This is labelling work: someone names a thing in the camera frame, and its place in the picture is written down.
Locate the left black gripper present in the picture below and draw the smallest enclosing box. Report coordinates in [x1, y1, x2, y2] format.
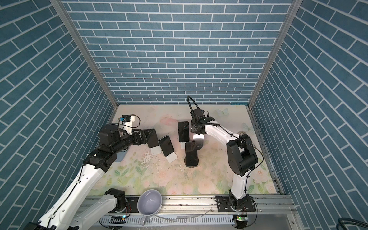
[111, 127, 153, 155]

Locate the teal phone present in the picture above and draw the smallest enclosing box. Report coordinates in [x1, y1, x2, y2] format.
[144, 129, 159, 149]
[159, 135, 174, 157]

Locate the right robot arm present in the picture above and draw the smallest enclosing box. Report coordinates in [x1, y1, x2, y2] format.
[190, 108, 258, 210]

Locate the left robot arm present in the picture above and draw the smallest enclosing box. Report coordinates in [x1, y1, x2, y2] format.
[24, 124, 158, 230]

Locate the white stand far left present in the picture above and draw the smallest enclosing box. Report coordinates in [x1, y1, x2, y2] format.
[149, 146, 162, 156]

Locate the blue oval pouch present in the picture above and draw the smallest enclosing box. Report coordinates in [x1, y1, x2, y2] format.
[116, 151, 127, 163]

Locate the patterned oval case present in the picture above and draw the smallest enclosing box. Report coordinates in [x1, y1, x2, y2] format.
[238, 131, 247, 136]

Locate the white mug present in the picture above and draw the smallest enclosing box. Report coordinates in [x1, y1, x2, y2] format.
[137, 189, 163, 226]

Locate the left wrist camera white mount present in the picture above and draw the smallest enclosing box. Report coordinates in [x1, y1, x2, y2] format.
[120, 115, 135, 135]

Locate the black corrugated cable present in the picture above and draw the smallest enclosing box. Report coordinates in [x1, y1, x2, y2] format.
[186, 95, 199, 116]

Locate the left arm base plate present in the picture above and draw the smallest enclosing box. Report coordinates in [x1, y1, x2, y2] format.
[114, 196, 139, 214]

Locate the aluminium front rail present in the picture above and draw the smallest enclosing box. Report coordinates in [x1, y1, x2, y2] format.
[76, 195, 297, 216]

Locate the white slotted cable duct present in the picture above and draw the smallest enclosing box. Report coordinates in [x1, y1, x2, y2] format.
[97, 214, 235, 227]

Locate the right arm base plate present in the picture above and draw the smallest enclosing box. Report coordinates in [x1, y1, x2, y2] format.
[214, 195, 256, 212]

